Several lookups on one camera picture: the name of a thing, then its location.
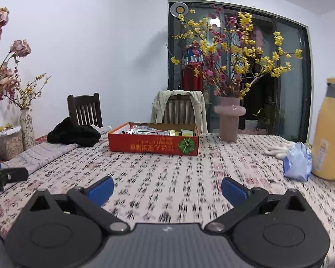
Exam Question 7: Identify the black fuzzy cloth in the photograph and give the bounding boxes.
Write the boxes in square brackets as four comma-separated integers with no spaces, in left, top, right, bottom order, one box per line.
[47,117,101,147]

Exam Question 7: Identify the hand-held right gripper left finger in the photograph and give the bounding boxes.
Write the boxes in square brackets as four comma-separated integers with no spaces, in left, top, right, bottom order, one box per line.
[28,176,131,235]

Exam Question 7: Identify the dried pink roses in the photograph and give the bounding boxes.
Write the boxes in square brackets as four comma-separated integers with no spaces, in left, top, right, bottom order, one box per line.
[0,7,32,98]

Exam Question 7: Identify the white cotton gloves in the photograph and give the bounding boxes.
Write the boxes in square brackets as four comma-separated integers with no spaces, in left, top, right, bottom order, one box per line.
[265,141,296,155]

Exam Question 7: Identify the wooden slatted chair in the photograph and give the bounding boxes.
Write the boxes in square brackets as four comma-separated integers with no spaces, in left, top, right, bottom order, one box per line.
[163,95,196,124]
[67,93,104,128]

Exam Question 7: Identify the round lamp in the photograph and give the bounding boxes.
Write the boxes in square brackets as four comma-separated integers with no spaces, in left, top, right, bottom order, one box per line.
[170,2,188,16]

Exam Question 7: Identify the potted plant white pot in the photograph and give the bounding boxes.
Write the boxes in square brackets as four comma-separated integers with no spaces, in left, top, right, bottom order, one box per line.
[245,109,268,131]

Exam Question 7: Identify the orange cardboard box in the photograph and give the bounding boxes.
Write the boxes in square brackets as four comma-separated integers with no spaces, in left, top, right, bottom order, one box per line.
[108,122,200,157]

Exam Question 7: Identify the pink vase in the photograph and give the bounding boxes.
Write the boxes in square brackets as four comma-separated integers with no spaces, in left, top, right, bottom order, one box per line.
[214,97,247,143]

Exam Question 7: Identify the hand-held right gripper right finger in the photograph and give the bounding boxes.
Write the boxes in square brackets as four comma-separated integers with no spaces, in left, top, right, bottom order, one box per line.
[204,176,314,235]

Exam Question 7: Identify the glass sliding door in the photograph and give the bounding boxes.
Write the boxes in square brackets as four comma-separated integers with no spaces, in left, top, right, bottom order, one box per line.
[168,0,313,143]

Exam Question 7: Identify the clear storage jar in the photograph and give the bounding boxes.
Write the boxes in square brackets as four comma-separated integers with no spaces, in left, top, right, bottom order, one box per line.
[0,126,24,159]

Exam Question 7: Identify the yellow and pink flower branches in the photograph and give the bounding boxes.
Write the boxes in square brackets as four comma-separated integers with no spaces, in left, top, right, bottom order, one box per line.
[171,4,305,101]

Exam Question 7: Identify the leaf patterned ceramic vase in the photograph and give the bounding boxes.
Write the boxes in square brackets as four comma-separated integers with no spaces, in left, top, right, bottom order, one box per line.
[19,109,35,150]

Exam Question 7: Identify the red hanging garment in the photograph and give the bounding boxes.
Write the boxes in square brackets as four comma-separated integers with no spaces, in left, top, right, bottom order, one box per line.
[182,46,204,91]

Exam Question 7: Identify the yellow bottle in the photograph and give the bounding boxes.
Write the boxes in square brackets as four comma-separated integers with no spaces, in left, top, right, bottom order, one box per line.
[311,77,335,180]

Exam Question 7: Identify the blue white plastic bag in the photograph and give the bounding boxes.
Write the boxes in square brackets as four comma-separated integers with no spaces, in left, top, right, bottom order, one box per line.
[283,142,312,181]

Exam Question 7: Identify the thin yellow flower branches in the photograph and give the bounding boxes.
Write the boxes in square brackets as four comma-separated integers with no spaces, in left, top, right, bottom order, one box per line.
[1,73,51,111]

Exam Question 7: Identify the grey patterned folded blanket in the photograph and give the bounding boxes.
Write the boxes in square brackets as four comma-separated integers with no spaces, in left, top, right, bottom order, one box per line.
[1,141,80,174]

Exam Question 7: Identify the chair with beige jacket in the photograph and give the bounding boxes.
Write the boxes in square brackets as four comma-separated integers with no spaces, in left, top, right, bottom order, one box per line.
[151,90,208,134]

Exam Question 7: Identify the pile of silver snack packets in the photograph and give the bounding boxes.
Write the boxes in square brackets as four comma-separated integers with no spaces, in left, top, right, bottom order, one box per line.
[122,125,171,136]

